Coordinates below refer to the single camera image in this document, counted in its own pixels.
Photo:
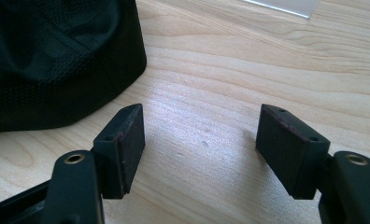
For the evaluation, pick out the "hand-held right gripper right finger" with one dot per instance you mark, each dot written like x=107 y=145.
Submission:
x=287 y=149

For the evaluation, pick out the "clear plastic sheet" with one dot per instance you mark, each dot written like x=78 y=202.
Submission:
x=286 y=6

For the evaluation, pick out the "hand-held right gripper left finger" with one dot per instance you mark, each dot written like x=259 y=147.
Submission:
x=121 y=152

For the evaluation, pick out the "black fabric bag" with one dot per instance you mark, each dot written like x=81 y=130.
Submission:
x=55 y=62

